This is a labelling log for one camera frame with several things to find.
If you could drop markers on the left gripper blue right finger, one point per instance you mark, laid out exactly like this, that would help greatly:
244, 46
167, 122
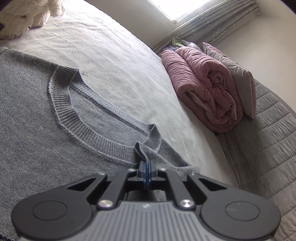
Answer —
171, 183

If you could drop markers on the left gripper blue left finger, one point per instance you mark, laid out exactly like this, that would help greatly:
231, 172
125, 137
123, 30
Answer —
125, 181

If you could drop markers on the grey knit sweater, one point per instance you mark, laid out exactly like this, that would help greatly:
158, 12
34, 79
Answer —
55, 130

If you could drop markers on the grey quilted headboard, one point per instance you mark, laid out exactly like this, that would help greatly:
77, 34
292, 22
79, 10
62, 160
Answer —
261, 155

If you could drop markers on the pink folded quilt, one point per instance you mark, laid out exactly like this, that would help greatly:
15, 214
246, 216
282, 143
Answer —
205, 86

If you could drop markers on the pink and grey pillow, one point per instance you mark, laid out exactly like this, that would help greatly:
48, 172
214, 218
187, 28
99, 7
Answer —
242, 78

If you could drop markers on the patterned folded cloth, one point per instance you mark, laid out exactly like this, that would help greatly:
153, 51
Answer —
177, 42

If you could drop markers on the grey bed sheet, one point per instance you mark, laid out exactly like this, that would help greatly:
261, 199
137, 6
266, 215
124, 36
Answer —
125, 71

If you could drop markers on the white plush dog toy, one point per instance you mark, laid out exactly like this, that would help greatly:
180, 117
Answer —
18, 17

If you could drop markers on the window with white frame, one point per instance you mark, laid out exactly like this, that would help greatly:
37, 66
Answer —
175, 10

